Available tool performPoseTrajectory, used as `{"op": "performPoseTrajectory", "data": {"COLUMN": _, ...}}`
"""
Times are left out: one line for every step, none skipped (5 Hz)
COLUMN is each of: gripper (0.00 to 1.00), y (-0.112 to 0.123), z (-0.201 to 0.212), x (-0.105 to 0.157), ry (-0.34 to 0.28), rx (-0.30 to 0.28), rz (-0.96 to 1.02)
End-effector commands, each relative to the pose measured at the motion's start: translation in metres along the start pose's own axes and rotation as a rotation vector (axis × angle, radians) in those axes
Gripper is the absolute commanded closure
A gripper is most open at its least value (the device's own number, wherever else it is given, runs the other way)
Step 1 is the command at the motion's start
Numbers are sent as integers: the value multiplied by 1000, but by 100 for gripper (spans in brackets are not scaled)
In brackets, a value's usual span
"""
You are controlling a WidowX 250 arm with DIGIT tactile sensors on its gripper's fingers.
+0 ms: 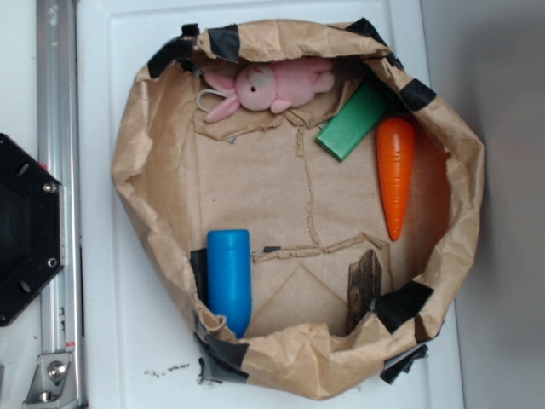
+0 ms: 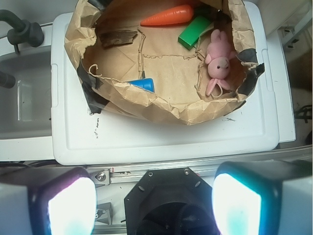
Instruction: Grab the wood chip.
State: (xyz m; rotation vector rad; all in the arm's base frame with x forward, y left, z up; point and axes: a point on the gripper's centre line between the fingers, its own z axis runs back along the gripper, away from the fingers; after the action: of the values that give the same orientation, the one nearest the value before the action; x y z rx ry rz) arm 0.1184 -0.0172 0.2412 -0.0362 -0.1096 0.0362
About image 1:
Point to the orange toy carrot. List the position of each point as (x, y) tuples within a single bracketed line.
[(395, 145)]

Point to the metal corner bracket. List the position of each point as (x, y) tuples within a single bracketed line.
[(54, 383)]

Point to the brown paper bag bin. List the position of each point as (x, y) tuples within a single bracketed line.
[(309, 216)]

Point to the dark wood chip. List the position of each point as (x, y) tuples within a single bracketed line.
[(364, 285)]

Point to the blue plastic cylinder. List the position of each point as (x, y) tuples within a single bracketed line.
[(229, 277)]

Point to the aluminium extrusion rail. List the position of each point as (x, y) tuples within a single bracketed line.
[(57, 141)]

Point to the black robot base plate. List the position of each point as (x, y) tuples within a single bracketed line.
[(30, 229)]

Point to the pink plush bunny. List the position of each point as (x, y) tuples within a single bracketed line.
[(275, 86)]

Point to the green wooden block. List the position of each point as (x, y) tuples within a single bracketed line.
[(352, 123)]

